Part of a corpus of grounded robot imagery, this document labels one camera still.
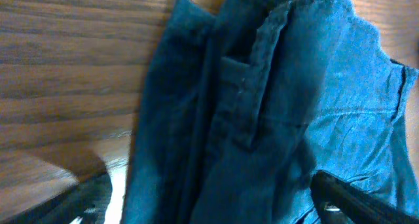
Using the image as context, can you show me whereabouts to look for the dark blue shorts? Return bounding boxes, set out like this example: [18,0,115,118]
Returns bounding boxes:
[122,0,418,223]

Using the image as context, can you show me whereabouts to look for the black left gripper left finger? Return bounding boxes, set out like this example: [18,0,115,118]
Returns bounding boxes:
[2,173,113,224]

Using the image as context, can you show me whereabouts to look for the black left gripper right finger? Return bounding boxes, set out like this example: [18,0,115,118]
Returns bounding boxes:
[310,170,418,224]

